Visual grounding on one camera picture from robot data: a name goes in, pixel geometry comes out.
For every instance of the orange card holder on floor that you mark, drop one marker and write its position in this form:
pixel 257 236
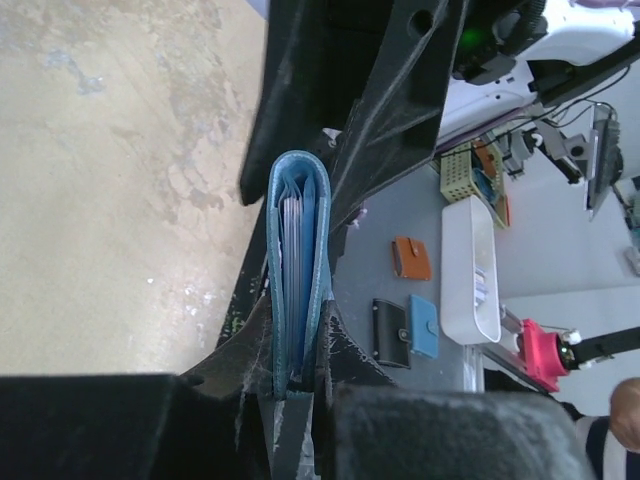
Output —
pixel 410 259

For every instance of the black card holder on floor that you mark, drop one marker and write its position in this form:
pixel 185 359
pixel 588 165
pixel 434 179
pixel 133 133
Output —
pixel 390 334

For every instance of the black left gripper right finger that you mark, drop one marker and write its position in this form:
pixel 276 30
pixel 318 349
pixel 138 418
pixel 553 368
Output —
pixel 364 426

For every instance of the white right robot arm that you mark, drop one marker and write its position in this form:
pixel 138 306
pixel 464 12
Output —
pixel 515 54

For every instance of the yellow perforated basket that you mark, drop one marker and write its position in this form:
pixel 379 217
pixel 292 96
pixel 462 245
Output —
pixel 476 169

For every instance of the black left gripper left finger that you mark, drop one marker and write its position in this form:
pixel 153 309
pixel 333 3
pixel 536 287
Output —
pixel 201 425

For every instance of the pink fixture block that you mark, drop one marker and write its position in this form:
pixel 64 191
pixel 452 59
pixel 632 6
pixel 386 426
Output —
pixel 547 355

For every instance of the white plastic bin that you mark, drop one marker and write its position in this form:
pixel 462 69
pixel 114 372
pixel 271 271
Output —
pixel 469 305

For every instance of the person head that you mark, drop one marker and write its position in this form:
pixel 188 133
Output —
pixel 625 413

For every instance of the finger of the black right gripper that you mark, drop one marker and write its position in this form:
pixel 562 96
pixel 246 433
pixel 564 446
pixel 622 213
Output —
pixel 393 128
pixel 319 56

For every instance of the light blue card holder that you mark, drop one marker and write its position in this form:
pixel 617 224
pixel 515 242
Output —
pixel 424 327

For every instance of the blue leather card holder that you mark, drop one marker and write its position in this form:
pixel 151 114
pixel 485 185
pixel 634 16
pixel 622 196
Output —
pixel 297 227

